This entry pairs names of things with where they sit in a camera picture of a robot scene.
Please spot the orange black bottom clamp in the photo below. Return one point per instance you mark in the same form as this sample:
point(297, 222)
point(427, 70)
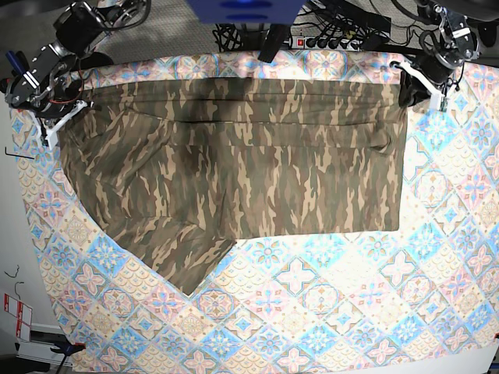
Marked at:
point(67, 349)

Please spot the black hex key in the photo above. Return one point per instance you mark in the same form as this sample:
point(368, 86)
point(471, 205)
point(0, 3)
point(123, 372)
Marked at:
point(11, 154)

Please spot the red white label tag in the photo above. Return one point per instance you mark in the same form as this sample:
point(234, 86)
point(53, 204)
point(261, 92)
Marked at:
point(16, 317)

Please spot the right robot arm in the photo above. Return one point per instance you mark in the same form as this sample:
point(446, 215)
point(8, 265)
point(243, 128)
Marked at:
point(78, 31)

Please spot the camouflage T-shirt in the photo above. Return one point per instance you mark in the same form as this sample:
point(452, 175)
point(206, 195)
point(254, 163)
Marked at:
point(177, 171)

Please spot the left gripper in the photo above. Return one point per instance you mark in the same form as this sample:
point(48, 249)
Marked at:
point(423, 78)

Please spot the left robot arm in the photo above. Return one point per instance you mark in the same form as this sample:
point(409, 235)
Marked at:
point(453, 43)

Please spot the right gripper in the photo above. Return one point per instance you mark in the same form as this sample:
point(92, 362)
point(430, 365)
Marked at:
point(54, 102)

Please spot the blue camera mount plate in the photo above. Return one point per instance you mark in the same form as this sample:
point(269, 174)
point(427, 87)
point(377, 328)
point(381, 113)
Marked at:
point(246, 11)

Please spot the patterned tile tablecloth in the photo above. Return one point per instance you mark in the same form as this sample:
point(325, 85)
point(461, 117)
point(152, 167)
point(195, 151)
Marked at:
point(422, 299)

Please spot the white power strip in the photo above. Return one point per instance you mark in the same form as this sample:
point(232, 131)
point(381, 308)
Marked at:
point(322, 43)

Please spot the black bracket under mount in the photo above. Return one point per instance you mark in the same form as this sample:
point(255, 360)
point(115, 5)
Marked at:
point(276, 35)

